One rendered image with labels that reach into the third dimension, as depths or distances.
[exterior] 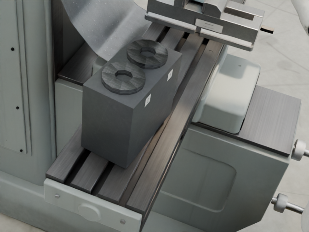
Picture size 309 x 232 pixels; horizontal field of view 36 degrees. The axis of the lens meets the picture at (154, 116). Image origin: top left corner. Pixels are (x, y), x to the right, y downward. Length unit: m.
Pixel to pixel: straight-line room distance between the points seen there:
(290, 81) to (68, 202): 2.11
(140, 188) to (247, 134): 0.55
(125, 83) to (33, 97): 0.70
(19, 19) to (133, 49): 0.50
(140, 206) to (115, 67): 0.29
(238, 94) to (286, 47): 1.79
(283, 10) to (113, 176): 2.75
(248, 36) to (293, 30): 1.99
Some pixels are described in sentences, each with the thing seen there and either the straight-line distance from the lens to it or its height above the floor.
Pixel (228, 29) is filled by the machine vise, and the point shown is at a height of 0.95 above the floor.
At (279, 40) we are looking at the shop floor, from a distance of 3.29.
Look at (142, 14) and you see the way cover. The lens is 1.64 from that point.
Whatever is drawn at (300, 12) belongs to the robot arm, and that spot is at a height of 1.21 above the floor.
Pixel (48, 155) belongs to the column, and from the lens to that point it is 1.82.
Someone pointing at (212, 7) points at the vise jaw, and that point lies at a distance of 1.43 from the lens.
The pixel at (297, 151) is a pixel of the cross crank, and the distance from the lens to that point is 1.62.
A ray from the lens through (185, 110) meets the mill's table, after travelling 1.21.
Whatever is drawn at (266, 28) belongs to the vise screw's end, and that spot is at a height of 0.96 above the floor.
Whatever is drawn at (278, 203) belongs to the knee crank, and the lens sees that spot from 1.61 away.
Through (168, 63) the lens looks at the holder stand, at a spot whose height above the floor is 1.10.
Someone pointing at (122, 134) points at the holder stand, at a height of 1.01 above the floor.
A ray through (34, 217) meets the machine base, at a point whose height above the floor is 0.08.
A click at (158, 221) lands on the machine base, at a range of 1.84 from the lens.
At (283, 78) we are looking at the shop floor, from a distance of 2.97.
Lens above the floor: 1.73
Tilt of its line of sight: 44 degrees down
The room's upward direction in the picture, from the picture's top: 10 degrees clockwise
